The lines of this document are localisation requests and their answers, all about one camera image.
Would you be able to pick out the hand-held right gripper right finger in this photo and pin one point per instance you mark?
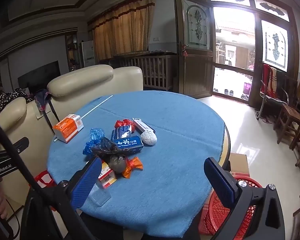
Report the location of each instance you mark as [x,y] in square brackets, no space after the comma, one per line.
[220,180]

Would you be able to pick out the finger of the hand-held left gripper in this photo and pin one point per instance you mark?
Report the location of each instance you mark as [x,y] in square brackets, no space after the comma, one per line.
[21,144]

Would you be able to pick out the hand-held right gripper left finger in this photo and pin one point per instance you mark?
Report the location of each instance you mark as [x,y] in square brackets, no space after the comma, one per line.
[86,182]

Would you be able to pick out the clear plastic tray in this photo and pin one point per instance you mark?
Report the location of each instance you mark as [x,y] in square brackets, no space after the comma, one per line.
[99,197]

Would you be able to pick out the small red white carton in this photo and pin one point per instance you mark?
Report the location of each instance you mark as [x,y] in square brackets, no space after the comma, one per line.
[107,178]

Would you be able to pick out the red plastic basket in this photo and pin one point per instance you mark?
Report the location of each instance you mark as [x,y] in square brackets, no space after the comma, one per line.
[215,216]

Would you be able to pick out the orange grey lump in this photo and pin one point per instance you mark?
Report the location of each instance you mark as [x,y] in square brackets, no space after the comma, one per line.
[118,165]

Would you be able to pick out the black plastic bag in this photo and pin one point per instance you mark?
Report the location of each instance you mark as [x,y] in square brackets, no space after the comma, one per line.
[107,145]

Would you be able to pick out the orange white box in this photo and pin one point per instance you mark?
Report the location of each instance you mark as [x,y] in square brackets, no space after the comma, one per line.
[67,130]

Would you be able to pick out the blue toothpaste box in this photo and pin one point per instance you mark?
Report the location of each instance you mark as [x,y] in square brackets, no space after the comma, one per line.
[129,143]

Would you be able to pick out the dark blue foil packet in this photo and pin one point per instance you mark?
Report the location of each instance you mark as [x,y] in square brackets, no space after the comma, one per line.
[122,131]

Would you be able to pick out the white paper ball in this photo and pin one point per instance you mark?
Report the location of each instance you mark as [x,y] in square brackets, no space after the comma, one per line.
[148,138]

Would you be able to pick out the round black-rimmed table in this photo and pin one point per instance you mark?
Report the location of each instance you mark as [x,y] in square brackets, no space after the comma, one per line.
[226,150]

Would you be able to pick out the dark floral cloth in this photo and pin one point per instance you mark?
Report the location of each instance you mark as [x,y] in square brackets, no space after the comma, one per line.
[4,102]

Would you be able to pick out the crumpled red wrapper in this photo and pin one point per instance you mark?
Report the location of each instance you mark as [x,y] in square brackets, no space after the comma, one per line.
[121,123]

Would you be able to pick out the black television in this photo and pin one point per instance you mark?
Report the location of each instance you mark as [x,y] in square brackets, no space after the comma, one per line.
[38,77]

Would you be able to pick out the blue tablecloth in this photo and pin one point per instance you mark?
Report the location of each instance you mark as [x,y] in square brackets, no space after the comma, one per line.
[177,120]

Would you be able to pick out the thin white stick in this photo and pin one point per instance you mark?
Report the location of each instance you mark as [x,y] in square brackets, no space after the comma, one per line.
[97,107]

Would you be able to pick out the red slipper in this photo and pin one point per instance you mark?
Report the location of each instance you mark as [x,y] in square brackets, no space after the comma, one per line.
[266,120]

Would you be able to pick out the white purple small box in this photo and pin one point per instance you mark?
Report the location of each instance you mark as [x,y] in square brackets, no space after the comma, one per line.
[140,124]

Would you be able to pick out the purple bag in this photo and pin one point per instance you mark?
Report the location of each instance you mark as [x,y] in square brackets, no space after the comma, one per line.
[247,88]

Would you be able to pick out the dark display cabinet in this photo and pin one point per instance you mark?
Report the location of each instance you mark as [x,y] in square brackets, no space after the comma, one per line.
[72,52]

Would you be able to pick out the wooden glass-panel door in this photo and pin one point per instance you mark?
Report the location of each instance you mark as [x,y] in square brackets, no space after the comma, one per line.
[195,75]

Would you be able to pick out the red striped towel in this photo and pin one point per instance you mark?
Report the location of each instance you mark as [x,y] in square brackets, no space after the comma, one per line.
[267,80]

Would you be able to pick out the white standing air conditioner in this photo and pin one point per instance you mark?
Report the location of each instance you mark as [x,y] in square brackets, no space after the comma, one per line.
[87,53]

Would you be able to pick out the wooden baby crib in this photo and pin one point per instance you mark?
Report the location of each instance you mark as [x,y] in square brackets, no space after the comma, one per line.
[155,70]

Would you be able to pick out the red tassel door ornament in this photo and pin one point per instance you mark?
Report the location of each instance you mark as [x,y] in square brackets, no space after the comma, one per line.
[185,51]

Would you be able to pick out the tan window curtain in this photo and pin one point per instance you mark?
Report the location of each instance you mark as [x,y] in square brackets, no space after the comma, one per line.
[125,22]

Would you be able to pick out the metal frame chair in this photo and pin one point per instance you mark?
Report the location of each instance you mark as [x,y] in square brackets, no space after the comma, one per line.
[275,102]

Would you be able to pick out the wooden door frame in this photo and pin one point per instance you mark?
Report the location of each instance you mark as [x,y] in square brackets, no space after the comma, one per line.
[256,87]

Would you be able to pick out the white wall switch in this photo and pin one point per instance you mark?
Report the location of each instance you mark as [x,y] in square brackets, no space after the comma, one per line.
[156,39]

